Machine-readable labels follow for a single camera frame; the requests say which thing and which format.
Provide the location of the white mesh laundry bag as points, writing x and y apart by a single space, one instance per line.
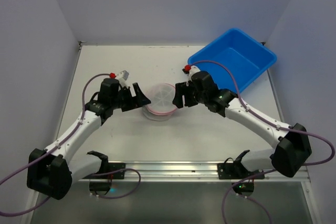
161 107

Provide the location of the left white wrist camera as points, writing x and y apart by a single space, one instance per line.
122 78

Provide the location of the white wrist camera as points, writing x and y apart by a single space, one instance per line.
122 78
193 70

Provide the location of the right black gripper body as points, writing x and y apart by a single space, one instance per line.
188 95

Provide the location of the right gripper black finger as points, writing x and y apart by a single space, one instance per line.
179 93
189 97

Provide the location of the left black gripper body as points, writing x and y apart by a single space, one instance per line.
128 98

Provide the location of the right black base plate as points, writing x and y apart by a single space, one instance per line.
226 170

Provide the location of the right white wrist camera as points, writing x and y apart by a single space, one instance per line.
193 70

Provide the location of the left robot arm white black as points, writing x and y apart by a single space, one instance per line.
53 171

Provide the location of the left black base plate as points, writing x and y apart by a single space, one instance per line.
109 171

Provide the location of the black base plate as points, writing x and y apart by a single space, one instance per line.
109 171
226 170

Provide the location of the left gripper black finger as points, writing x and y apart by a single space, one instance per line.
140 98
128 101

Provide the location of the blue plastic tub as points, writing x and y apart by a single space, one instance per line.
235 50

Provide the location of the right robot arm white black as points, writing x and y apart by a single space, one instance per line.
290 146

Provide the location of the aluminium mounting rail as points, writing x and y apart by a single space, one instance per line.
183 171

